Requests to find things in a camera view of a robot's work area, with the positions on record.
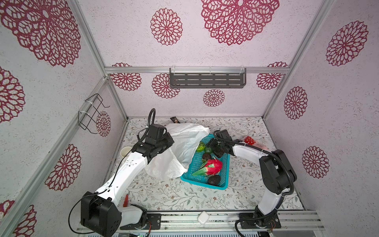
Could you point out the black wire wall rack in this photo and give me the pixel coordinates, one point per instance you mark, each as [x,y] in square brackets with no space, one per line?
[85,117]

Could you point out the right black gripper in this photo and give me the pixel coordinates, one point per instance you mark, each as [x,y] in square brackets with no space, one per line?
[217,146]

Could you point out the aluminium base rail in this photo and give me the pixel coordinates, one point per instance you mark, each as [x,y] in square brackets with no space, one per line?
[226,223]

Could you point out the dark avocado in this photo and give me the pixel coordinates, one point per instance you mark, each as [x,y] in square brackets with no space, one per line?
[214,180]

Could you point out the teal plastic basket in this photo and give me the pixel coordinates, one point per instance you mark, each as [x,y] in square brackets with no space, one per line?
[197,162]

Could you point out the red dragon fruit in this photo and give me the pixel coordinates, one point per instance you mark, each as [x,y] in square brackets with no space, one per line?
[209,168]

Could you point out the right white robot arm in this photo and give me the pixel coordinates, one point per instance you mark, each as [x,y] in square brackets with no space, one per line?
[278,177]

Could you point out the grey wall shelf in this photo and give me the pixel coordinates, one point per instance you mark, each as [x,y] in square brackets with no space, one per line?
[207,80]

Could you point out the red handled tongs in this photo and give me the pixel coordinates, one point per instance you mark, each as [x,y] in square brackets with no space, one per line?
[125,203]

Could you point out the small dark object at wall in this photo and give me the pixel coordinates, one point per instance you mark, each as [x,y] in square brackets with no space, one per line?
[174,120]

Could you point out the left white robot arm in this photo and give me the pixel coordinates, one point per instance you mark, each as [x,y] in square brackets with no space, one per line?
[99,210]

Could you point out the white plastic bag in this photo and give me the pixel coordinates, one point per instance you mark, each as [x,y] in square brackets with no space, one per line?
[175,161]

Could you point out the white cup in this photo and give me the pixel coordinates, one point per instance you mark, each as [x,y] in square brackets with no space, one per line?
[124,151]

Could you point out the white square button box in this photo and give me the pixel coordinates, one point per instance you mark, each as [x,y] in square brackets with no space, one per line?
[203,217]

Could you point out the pink mushroom plush toy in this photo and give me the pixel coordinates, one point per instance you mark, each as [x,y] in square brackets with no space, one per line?
[250,141]

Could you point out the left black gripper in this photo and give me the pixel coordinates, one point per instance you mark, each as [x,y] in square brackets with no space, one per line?
[170,140]

